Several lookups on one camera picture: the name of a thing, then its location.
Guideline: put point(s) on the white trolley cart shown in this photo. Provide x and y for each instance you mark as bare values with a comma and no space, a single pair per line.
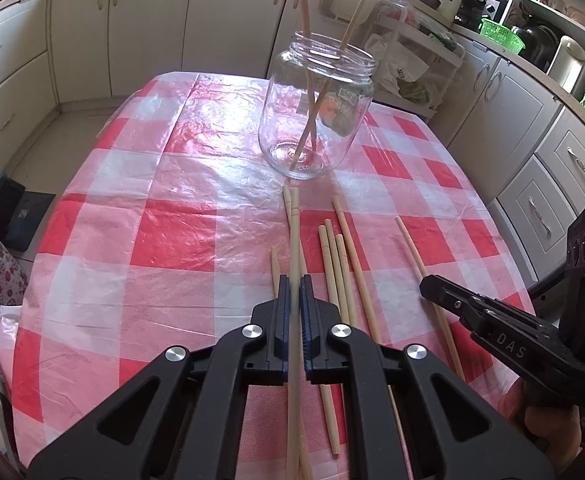
452,55

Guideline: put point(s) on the group of wooden chopsticks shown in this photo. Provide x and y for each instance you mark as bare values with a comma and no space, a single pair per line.
336,272

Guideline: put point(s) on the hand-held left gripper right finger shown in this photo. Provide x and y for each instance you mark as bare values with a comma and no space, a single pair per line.
306,307

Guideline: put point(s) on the white double-door base cabinets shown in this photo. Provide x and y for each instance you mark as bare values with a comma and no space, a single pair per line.
172,25

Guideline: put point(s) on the pale bamboo chopstick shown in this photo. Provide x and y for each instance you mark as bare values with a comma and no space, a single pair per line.
296,220
355,17
302,0

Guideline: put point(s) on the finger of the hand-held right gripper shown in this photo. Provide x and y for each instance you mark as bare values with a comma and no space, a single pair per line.
442,292

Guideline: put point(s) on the green plastic basket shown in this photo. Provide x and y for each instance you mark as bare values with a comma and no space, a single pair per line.
502,35

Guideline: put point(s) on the red white checked plastic tablecloth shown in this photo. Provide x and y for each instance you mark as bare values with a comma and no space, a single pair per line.
172,240

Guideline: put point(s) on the black countertop oven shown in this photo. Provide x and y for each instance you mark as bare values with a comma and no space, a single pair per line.
480,10

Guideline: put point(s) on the clear glass jar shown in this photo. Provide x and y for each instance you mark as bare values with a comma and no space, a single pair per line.
282,110

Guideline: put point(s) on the black flat box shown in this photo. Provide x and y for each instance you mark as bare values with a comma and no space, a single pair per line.
17,215

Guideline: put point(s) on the white plastic bag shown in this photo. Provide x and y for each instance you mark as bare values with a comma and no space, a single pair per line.
397,67

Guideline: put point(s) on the white jug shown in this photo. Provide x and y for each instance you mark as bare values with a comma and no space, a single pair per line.
450,2

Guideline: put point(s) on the white panelled base cabinets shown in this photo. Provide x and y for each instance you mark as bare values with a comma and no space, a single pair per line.
517,125

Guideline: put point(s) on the black pot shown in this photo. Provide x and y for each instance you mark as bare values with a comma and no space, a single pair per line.
535,42

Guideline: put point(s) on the person's right hand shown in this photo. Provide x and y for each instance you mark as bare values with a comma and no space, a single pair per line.
547,425

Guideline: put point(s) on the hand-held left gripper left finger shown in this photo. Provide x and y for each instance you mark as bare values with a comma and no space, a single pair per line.
285,302

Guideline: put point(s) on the white drawer base cabinet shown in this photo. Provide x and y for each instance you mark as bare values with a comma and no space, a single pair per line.
7,70

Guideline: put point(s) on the white tall appliance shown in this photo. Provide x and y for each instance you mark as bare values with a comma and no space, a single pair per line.
570,65

